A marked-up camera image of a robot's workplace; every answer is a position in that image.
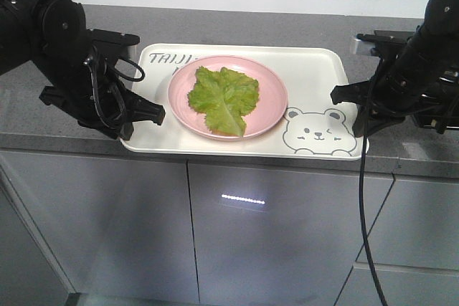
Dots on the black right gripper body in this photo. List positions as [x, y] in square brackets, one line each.
[405, 73]

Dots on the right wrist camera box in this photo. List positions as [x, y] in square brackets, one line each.
[373, 44]

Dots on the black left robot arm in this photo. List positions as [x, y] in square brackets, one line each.
[52, 34]

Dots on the pink round plate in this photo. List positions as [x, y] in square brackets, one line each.
[272, 103]

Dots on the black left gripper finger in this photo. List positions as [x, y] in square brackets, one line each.
[140, 109]

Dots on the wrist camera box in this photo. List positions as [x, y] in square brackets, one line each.
[114, 43]
[373, 44]

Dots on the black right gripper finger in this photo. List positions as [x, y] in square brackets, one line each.
[356, 93]
[372, 118]

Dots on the black glass gas hob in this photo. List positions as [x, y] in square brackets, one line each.
[440, 101]

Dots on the cream bear serving tray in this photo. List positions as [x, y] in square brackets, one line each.
[311, 126]

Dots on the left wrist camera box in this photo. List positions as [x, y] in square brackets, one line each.
[114, 43]

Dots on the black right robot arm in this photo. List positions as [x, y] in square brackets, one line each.
[441, 19]

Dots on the green lettuce leaf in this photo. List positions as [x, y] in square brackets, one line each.
[224, 97]

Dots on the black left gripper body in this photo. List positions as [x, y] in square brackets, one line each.
[92, 94]

